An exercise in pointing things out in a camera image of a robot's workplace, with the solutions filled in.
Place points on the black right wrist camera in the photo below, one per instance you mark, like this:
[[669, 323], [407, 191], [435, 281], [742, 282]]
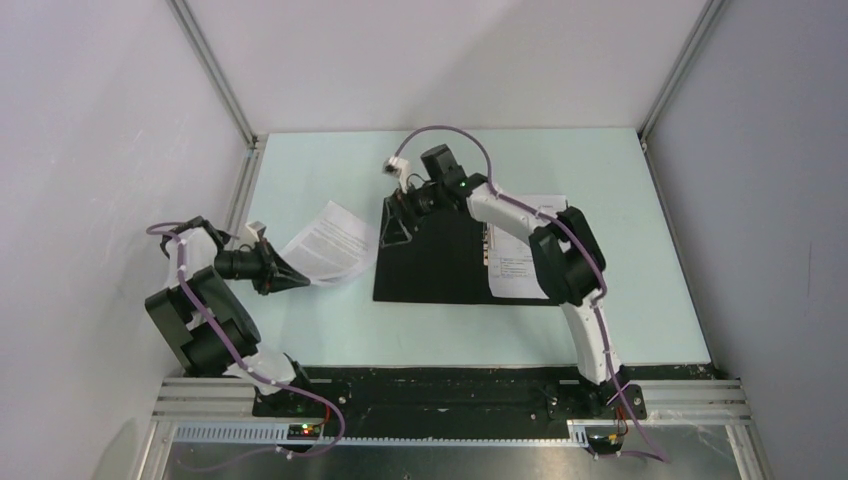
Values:
[[444, 171]]

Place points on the aluminium front frame rail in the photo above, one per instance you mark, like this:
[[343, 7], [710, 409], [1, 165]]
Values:
[[679, 427]]

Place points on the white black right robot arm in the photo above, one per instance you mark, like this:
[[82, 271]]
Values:
[[566, 262]]

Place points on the left aluminium corner post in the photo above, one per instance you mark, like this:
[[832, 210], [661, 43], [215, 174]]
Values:
[[198, 42]]

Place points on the left controller board with leds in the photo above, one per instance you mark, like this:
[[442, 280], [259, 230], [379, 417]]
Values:
[[304, 431]]

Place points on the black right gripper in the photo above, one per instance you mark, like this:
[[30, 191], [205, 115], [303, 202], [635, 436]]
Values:
[[396, 230]]

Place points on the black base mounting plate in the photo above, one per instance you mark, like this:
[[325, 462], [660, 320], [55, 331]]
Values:
[[442, 403]]

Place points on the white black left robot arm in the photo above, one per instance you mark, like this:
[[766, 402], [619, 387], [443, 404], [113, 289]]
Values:
[[201, 319]]

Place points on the right aluminium corner post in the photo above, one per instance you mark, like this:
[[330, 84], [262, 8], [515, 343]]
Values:
[[705, 23]]

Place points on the red and black folder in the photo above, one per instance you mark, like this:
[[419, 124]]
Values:
[[443, 263]]

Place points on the white text-printed paper sheet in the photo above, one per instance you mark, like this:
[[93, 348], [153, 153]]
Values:
[[335, 247]]

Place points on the white table-printed paper sheet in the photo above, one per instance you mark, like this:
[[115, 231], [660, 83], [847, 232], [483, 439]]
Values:
[[511, 272]]

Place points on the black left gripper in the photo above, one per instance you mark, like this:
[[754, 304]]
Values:
[[270, 264]]

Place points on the right controller board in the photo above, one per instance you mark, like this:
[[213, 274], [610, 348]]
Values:
[[604, 445]]

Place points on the metal folder clip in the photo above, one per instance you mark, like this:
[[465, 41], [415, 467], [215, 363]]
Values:
[[486, 244]]

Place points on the aluminium corner post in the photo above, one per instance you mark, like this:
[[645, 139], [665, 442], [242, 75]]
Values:
[[705, 23], [198, 42]]

